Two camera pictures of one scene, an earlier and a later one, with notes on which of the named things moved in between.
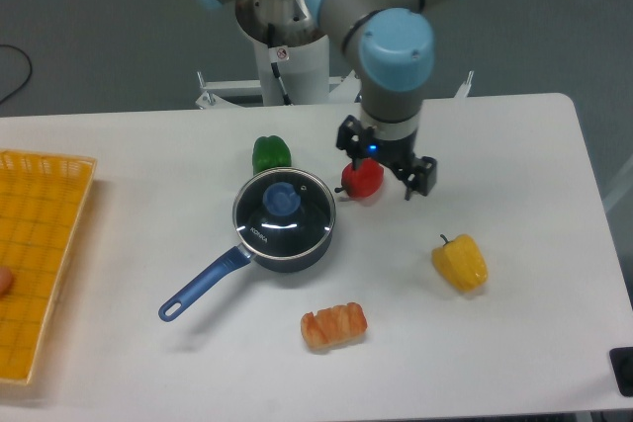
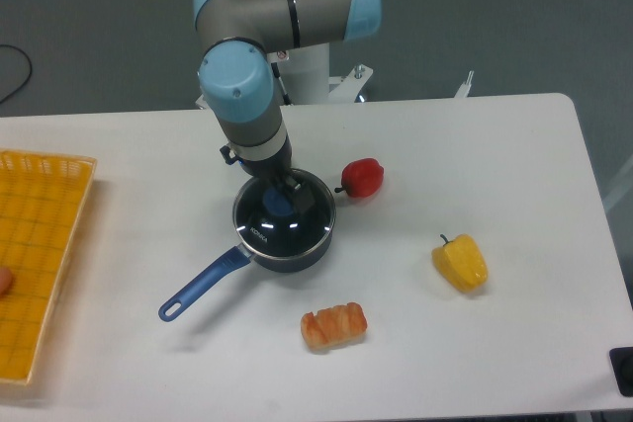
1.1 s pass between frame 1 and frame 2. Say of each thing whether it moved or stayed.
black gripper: moved
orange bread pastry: stayed
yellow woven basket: stayed
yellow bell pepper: stayed
